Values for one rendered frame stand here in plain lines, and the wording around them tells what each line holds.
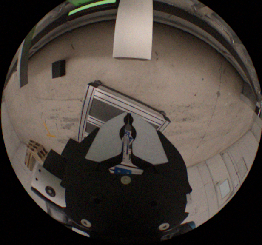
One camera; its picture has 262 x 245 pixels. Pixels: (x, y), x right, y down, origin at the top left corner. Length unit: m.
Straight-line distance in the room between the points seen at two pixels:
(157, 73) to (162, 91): 0.21
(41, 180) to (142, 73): 1.01
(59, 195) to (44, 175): 0.07
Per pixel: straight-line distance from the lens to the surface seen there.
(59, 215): 0.44
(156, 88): 1.00
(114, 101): 0.78
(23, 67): 0.26
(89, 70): 1.03
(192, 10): 0.40
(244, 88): 2.78
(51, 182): 0.30
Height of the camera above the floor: 0.94
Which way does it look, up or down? 60 degrees down
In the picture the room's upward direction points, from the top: 180 degrees clockwise
